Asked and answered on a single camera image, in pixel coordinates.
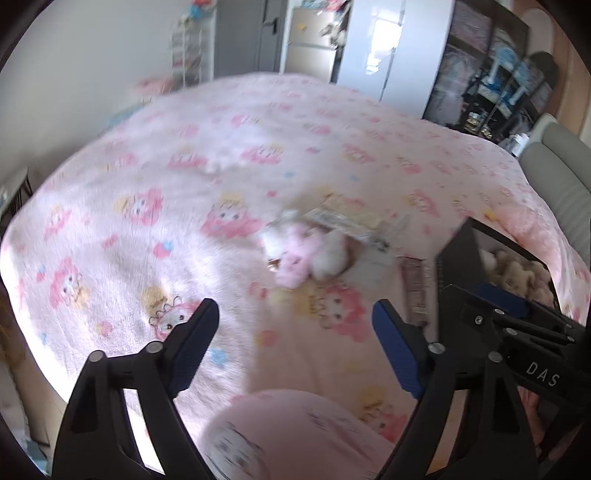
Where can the red blue toy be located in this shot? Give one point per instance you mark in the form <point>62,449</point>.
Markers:
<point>203,7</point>

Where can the black box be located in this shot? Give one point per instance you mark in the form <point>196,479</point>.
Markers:
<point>461,249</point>

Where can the grey door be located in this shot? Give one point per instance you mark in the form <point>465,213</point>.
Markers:
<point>240,37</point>

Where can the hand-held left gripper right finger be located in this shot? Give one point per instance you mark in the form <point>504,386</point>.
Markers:
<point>401,353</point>

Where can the beige fridge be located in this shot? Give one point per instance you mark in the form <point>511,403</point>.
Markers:
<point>309,46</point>

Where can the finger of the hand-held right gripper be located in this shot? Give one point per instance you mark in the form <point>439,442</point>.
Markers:
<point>471,309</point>
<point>503,295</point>

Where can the grey headboard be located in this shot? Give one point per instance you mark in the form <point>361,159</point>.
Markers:
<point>563,175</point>

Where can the dark shelf unit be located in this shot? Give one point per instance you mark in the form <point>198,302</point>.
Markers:
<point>485,69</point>

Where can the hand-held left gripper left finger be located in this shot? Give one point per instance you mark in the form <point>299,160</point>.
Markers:
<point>194,344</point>

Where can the brown hand cream tube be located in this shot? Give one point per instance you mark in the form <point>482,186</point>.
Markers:
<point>415,286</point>

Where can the clear plastic packet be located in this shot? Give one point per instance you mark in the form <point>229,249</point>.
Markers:
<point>346,217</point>

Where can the beige plush bear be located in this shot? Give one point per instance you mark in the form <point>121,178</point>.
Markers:
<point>517,274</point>

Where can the pink white plush toy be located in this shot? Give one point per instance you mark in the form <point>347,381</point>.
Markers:
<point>300,254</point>

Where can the white wardrobe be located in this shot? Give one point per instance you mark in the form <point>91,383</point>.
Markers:
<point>392,46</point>

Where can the pink printed blanket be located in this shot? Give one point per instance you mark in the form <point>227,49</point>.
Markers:
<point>138,254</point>

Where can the white brown-faced plush toy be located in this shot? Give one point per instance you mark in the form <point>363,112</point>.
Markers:
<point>487,257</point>

